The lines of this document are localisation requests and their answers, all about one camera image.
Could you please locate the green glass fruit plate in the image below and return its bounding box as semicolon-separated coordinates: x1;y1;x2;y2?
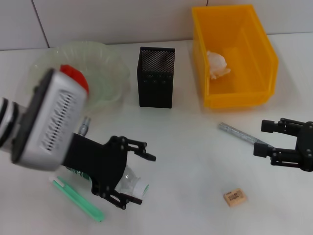
25;41;132;115

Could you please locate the clear water bottle green label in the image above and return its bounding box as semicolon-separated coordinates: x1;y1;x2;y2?
66;164;150;198

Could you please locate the black mesh pen holder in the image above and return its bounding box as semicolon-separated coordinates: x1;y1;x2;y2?
137;46;176;109

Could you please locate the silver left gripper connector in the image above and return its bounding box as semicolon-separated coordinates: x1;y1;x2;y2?
78;117;91;137

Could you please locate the yellow plastic bin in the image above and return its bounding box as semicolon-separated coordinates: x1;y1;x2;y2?
191;4;279;109

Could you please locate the mint green pen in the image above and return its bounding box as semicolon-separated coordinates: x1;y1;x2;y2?
48;176;105;223

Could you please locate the white paper ball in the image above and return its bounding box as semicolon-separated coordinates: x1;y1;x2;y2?
206;50;232;80

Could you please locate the tan eraser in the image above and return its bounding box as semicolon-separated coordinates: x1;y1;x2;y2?
223;187;247;208

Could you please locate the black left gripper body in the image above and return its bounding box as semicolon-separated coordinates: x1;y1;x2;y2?
65;133;130;196

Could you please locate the silver glitter pen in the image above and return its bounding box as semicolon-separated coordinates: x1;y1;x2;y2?
218;122;274;149

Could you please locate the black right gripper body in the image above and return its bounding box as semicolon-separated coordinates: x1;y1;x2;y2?
294;121;313;172

